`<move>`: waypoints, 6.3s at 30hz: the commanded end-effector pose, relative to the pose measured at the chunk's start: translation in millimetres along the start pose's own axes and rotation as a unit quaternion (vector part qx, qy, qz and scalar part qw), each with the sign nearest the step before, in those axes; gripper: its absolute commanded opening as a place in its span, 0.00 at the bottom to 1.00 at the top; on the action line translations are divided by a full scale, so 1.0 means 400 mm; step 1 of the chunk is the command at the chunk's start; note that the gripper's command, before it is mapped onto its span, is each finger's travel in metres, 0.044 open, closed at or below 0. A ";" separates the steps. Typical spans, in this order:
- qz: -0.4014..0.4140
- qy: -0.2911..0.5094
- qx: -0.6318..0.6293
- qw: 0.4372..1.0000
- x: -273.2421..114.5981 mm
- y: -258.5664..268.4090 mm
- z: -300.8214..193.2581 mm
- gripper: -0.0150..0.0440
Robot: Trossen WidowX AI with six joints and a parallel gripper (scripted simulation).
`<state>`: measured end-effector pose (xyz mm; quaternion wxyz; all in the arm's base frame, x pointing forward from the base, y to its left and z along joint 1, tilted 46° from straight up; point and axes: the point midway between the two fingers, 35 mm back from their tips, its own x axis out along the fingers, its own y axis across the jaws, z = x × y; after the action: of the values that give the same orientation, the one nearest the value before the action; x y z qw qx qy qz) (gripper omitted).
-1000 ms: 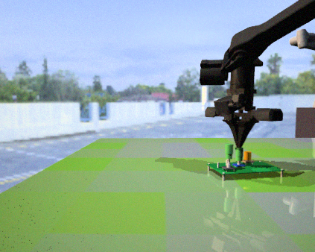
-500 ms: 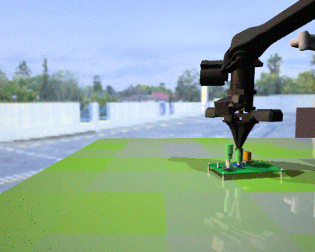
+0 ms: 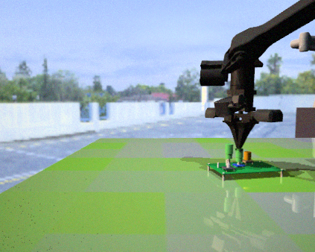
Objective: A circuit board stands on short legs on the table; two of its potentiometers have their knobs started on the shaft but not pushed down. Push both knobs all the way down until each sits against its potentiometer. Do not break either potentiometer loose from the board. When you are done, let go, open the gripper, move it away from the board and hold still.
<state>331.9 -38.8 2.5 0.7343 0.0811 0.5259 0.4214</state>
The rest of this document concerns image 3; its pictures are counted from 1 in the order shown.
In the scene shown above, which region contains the green circuit board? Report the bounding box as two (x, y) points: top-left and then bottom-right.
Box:
(206, 144), (285, 181)

